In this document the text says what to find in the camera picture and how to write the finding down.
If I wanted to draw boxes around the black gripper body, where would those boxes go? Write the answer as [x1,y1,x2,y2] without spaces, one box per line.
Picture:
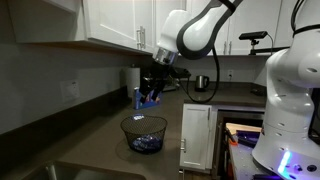
[139,61,174,97]

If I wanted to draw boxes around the blue cardboard food box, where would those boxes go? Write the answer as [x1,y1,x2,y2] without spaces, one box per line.
[133,86,164,111]

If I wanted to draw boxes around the white paper towel roll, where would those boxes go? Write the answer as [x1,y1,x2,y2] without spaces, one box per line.
[126,66,142,100]

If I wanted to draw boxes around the dark countertop appliance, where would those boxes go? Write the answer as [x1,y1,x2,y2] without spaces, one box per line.
[163,67,192,93]

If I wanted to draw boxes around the steel electric kettle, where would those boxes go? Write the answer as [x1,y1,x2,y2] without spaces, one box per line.
[194,74,211,93]

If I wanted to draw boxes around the pile of blue snack packs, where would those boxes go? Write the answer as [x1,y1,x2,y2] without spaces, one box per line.
[130,134,163,155]

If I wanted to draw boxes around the white lower kitchen cabinet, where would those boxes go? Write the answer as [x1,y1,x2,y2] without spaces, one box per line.
[179,102,268,175]

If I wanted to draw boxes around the white upper kitchen cabinets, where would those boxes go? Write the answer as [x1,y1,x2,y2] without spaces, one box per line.
[82,0,301,57]

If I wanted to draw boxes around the orange black clamp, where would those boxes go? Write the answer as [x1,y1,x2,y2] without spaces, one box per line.
[225,127,240,147]

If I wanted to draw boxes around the wooden table board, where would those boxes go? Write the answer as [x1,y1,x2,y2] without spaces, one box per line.
[225,122,263,136]

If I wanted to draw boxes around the steel kitchen sink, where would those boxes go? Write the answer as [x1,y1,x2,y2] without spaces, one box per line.
[19,161,148,180]

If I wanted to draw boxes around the black wire mesh basket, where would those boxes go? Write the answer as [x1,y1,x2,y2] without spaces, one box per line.
[120,115,168,155]

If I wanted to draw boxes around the paired metal cabinet handles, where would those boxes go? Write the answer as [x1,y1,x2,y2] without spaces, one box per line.
[136,25,147,51]

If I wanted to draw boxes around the metal cabinet door handle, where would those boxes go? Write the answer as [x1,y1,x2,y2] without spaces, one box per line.
[179,137,187,155]

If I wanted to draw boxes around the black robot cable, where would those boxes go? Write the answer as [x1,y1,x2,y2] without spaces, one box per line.
[180,45,222,105]

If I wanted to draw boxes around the white wall outlet plate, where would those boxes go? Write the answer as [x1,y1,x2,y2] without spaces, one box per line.
[59,79,81,103]

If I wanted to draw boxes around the slim metal cabinet handles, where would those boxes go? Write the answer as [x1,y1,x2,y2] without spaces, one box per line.
[222,40,233,56]

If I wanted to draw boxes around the long black aluminium rail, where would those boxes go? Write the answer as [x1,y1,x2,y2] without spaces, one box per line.
[234,130,263,148]

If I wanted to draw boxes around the black camera on stand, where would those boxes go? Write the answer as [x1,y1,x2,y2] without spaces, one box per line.
[238,30,291,56]

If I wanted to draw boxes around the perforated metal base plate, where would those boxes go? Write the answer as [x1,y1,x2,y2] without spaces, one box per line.
[228,142,320,180]

